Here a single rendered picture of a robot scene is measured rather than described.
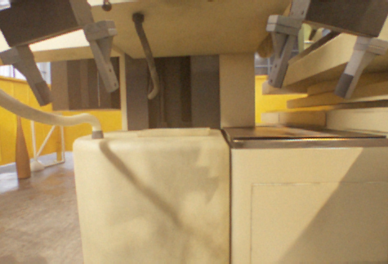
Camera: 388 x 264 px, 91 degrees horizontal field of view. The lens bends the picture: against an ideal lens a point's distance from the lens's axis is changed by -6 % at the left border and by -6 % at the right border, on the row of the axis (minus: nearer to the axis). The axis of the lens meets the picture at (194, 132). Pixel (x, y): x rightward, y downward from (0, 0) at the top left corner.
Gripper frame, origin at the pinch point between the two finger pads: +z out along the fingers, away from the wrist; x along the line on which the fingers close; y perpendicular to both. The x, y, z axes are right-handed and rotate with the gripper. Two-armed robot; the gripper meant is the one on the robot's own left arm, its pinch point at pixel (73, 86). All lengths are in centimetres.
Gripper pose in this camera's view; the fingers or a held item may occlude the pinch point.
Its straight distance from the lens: 40.6
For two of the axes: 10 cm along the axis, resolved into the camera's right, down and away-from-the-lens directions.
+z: 1.9, 8.7, 4.5
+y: 0.7, -4.7, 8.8
